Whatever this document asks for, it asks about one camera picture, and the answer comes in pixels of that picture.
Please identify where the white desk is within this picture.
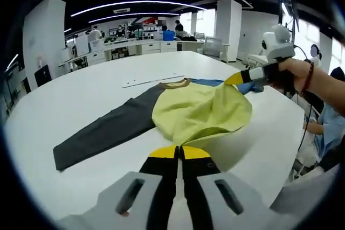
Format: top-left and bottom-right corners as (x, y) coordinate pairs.
(247, 52), (271, 69)

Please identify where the black stand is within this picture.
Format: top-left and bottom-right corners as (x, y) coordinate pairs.
(279, 0), (300, 34)

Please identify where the white strip with holes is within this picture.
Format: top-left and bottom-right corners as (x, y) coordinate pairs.
(122, 73), (185, 88)

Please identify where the person's right hand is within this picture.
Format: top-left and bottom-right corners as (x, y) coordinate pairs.
(269, 57), (311, 95)

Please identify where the black cable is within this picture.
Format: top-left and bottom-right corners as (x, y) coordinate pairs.
(295, 91), (315, 161)

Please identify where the tall white machine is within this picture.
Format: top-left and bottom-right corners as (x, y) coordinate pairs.
(75, 34), (90, 57)

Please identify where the yellow blue grey garment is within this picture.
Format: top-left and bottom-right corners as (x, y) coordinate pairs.
(53, 77), (261, 171)

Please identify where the red bead bracelet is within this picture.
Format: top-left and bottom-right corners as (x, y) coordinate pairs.
(301, 61), (315, 94)

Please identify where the black cabinet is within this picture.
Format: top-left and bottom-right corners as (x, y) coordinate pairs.
(34, 64), (52, 88)

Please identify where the white square pillar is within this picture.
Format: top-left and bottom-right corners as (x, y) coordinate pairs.
(215, 0), (243, 63)
(23, 0), (67, 91)

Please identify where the ceiling light strip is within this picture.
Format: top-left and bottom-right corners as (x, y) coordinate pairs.
(88, 12), (181, 24)
(70, 0), (208, 18)

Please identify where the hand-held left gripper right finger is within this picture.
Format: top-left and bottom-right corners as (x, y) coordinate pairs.
(182, 145), (273, 230)

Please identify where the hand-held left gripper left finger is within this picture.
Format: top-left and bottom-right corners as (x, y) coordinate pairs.
(56, 145), (179, 230)

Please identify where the grey office chair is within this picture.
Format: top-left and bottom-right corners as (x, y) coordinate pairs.
(197, 37), (223, 59)

